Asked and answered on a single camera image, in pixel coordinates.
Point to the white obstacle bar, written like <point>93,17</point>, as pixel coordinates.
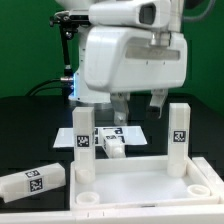
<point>202,214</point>
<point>213,178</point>

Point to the white front obstacle bar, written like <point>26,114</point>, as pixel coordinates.
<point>202,214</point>

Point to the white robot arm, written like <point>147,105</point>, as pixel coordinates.
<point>181,11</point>

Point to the black camera stand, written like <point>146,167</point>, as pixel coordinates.
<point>66,36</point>

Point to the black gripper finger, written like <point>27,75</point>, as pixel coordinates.
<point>156,103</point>
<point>119,103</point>

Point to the white desk top panel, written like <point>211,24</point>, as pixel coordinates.
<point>141,182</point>

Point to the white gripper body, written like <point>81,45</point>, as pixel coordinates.
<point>120,59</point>

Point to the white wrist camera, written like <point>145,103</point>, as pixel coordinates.
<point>147,14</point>

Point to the white paper with markers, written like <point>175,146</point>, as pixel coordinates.
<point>130,135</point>

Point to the white right obstacle bar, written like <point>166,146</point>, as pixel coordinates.
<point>213,178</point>

